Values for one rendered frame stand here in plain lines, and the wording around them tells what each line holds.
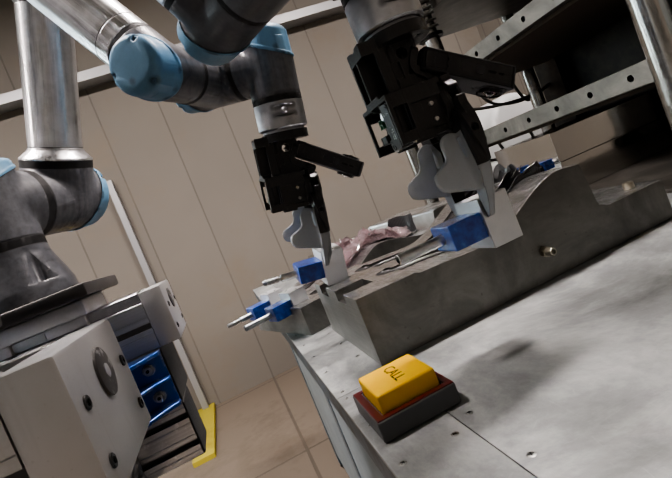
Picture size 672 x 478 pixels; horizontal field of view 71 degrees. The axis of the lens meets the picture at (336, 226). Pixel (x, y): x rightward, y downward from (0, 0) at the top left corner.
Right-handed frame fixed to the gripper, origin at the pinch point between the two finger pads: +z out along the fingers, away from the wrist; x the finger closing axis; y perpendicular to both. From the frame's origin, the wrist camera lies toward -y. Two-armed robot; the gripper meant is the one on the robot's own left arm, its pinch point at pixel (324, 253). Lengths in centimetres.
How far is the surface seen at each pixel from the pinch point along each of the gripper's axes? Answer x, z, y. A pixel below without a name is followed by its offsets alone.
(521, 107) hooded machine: -202, -17, -199
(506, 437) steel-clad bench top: 43.8, 7.6, -0.7
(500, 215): 30.3, -5.7, -12.3
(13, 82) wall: -286, -101, 113
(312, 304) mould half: -10.1, 10.8, 2.0
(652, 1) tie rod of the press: 3, -30, -69
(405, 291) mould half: 19.0, 3.3, -4.9
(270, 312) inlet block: -14.5, 11.4, 9.4
